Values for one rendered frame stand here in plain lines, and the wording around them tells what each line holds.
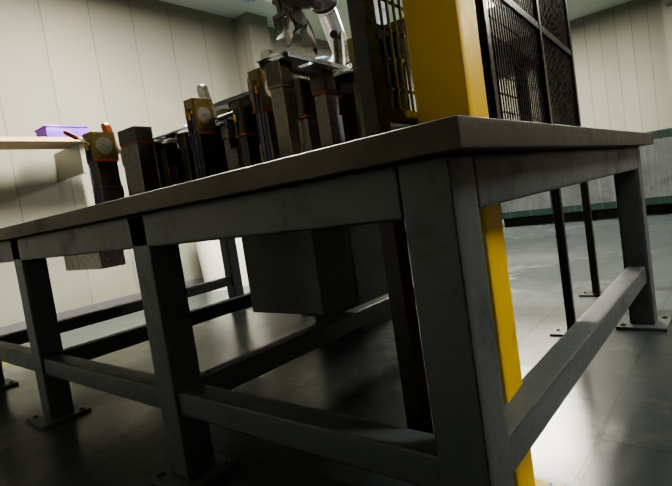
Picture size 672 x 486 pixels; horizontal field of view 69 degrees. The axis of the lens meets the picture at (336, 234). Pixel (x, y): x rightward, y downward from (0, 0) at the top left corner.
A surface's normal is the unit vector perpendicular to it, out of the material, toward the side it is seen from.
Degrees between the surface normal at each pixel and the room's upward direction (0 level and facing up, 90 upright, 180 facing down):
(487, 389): 90
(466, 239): 90
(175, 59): 90
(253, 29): 90
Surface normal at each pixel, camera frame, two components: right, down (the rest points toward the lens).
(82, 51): 0.76, -0.07
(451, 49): -0.58, 0.14
